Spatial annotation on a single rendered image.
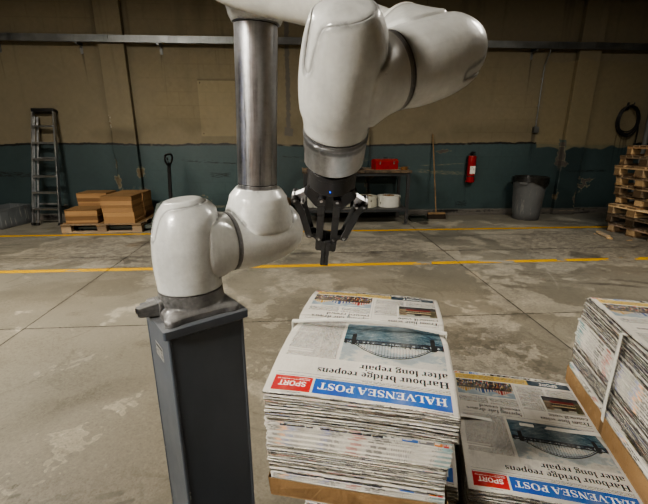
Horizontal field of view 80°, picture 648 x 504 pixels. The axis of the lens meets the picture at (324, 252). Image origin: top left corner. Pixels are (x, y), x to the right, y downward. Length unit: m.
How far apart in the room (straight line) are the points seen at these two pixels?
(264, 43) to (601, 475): 1.08
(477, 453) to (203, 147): 6.86
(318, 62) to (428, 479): 0.60
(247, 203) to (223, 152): 6.29
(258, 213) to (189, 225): 0.17
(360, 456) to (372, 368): 0.13
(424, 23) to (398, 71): 0.09
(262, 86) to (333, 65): 0.53
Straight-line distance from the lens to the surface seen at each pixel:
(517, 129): 8.20
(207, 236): 0.93
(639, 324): 0.97
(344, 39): 0.46
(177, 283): 0.95
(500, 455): 0.90
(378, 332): 0.74
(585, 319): 1.08
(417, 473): 0.69
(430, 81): 0.56
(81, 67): 8.02
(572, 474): 0.92
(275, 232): 1.01
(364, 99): 0.49
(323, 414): 0.62
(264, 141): 0.98
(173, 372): 1.00
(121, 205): 6.71
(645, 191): 7.18
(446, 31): 0.58
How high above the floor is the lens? 1.41
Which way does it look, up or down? 16 degrees down
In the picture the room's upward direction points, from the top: straight up
